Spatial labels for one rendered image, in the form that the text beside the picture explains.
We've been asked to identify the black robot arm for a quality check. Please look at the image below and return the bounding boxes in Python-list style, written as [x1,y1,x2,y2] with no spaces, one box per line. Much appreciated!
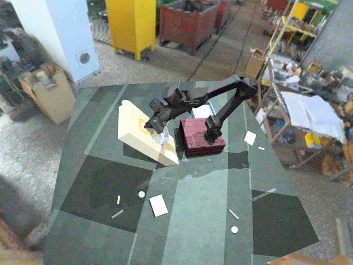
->
[149,75,258,143]

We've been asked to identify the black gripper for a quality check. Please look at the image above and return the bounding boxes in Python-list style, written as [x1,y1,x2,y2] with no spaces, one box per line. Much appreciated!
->
[144,104,177,134]

